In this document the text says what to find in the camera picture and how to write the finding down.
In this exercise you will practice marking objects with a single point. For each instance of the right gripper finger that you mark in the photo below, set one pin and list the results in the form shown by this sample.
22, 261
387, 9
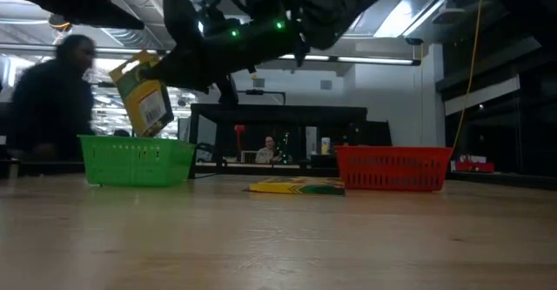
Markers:
167, 71

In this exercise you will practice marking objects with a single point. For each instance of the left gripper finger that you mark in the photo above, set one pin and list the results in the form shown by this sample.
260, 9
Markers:
117, 18

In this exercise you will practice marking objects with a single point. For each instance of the yellow snack packets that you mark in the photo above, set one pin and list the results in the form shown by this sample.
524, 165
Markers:
296, 187
145, 107

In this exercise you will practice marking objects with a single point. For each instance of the green plastic basket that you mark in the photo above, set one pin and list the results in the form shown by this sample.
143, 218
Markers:
130, 163

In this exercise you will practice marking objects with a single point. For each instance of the red plastic basket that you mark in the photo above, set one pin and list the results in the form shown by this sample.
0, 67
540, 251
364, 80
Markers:
391, 168

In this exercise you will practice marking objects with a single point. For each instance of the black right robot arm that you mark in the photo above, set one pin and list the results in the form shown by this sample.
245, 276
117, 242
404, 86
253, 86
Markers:
330, 7

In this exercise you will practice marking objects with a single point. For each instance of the person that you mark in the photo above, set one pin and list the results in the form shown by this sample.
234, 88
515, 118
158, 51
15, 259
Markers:
122, 132
265, 153
48, 103

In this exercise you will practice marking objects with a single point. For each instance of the red upright object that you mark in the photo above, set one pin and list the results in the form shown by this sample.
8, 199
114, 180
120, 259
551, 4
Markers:
239, 130

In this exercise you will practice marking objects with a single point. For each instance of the white bottle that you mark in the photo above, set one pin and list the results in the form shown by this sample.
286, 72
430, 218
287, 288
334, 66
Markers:
325, 146

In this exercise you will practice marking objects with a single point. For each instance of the ceiling light tube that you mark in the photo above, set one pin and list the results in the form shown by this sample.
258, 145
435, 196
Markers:
374, 60

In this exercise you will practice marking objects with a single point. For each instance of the red box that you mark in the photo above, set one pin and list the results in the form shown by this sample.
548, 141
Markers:
474, 167

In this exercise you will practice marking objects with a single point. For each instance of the low black rig frame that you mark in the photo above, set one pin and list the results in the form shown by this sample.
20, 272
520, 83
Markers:
265, 92

